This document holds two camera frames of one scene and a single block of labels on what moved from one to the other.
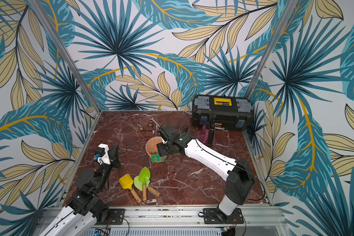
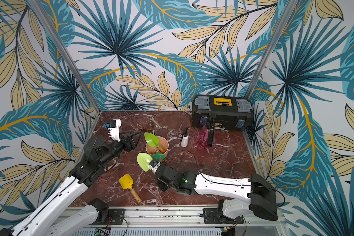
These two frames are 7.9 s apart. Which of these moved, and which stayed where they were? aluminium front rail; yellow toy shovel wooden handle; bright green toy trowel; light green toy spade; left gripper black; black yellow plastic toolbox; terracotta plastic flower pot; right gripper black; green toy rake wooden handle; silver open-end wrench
Moved: left gripper black; light green toy spade; bright green toy trowel; right gripper black
Stayed: black yellow plastic toolbox; silver open-end wrench; yellow toy shovel wooden handle; aluminium front rail; green toy rake wooden handle; terracotta plastic flower pot
